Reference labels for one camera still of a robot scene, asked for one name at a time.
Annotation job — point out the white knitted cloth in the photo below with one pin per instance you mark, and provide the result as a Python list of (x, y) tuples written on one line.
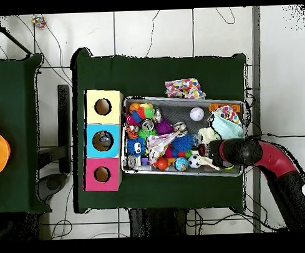
[(208, 135)]

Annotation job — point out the mint green knitted cloth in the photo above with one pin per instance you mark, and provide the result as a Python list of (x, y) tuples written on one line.
[(227, 128)]

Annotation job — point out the polka dot cloth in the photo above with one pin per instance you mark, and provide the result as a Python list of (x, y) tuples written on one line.
[(227, 113), (185, 89), (160, 142)]

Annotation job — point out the blue spiky ball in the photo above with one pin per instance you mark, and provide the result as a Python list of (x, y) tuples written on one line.
[(182, 143), (134, 146)]

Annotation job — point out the clear plastic bottle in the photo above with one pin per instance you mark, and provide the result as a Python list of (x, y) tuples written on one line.
[(104, 141)]

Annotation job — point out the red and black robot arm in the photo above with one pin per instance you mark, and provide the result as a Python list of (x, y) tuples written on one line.
[(273, 160)]

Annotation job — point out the wooden box with three holes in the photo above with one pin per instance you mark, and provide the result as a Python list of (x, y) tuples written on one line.
[(114, 113)]

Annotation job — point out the small soccer ball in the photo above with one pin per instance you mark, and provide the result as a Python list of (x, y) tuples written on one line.
[(194, 161)]

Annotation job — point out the small globe print ball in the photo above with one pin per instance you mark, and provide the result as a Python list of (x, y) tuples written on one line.
[(182, 164)]

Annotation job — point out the small white baseball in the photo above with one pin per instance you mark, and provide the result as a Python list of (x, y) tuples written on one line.
[(197, 114)]

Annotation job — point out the orange toy building block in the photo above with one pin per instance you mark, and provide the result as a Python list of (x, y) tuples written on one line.
[(214, 107)]

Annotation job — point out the small red ball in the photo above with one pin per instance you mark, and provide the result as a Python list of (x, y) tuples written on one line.
[(162, 163)]

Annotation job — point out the purple spiky ball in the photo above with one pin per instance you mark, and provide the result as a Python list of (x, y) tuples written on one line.
[(165, 126)]

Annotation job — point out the rainbow spiky caterpillar toy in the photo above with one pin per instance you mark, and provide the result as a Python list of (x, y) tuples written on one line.
[(139, 113)]

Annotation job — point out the orange striped tiger toy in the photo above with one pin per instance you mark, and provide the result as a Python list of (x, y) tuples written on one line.
[(130, 131)]

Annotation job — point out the green cloth side table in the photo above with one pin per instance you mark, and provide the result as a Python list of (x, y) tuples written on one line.
[(16, 98)]

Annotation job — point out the small colourful floor toy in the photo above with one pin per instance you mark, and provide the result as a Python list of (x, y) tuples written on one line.
[(38, 21)]

